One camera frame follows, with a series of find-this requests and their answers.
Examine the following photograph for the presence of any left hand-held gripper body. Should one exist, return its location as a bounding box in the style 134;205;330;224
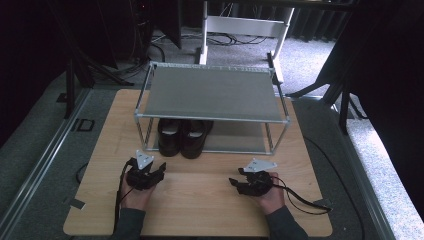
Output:
125;149;158;192

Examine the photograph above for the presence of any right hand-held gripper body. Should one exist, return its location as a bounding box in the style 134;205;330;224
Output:
242;157;278;197

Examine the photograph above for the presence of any black leather shoe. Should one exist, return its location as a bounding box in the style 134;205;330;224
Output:
180;118;215;160
156;118;183;158

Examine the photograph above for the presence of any grey metal shoe rack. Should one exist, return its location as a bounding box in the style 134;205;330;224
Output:
133;61;291;156

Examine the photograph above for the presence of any person's left hand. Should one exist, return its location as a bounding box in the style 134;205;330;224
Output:
119;172;158;212

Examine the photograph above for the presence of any person's right hand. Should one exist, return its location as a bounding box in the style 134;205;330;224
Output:
257;171;287;216

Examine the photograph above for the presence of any black metal stand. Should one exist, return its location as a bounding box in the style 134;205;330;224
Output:
46;0;135;120
285;31;369;136

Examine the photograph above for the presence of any dark curtain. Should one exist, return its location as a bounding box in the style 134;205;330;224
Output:
288;6;351;43

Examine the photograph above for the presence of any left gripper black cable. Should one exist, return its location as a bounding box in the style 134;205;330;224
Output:
113;157;138;232

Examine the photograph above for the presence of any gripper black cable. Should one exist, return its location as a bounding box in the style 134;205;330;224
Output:
271;174;333;216
113;157;138;232

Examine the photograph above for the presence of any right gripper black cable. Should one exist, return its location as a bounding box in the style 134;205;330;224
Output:
271;174;333;216

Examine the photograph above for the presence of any black floor cable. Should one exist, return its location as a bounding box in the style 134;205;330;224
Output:
302;135;368;240
75;162;90;185

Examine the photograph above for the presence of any black floor bracket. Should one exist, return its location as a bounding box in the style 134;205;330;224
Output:
70;117;96;133

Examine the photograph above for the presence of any metal floor rail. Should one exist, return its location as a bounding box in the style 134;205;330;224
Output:
0;87;92;236
328;99;399;240

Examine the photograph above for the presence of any bundle of floor cables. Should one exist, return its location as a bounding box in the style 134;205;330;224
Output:
150;30;269;47

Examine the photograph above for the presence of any white desk frame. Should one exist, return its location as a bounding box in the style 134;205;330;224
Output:
194;0;296;85

